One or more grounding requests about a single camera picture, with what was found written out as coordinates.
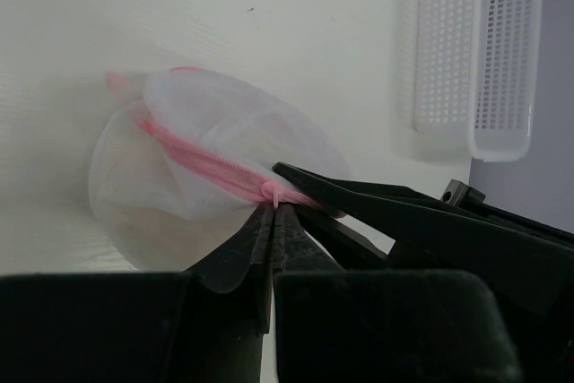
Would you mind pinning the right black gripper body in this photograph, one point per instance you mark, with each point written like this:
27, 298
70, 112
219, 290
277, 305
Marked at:
468, 198

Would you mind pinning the white perforated plastic basket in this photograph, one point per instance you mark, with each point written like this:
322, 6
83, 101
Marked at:
467, 73

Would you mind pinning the white mesh pink-trimmed laundry bag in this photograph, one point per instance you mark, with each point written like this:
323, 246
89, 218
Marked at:
189, 157

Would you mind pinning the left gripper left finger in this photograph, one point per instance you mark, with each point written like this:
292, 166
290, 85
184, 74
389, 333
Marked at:
204, 324

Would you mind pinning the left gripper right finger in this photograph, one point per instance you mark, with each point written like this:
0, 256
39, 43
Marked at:
333, 325

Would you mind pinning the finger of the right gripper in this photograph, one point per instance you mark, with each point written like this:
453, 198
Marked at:
347, 247
535, 274

